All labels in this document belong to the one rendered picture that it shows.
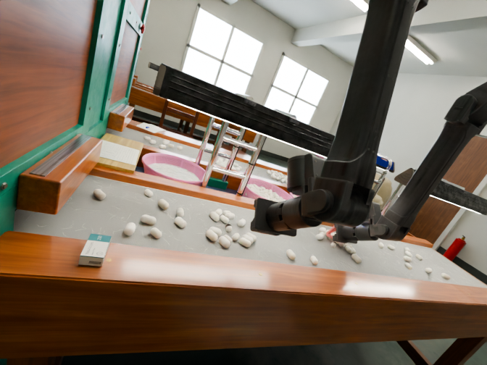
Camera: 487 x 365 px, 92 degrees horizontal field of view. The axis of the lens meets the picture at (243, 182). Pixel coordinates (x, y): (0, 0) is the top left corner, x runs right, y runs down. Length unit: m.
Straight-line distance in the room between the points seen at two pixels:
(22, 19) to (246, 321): 0.65
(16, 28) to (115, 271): 0.38
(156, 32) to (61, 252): 5.31
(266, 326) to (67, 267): 0.43
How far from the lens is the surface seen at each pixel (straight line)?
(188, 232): 0.66
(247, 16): 6.07
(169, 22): 5.69
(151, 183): 0.82
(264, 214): 0.48
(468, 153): 5.59
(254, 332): 0.65
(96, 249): 0.49
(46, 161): 0.59
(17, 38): 0.49
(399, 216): 0.82
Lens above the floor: 1.10
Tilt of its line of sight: 18 degrees down
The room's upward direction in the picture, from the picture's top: 22 degrees clockwise
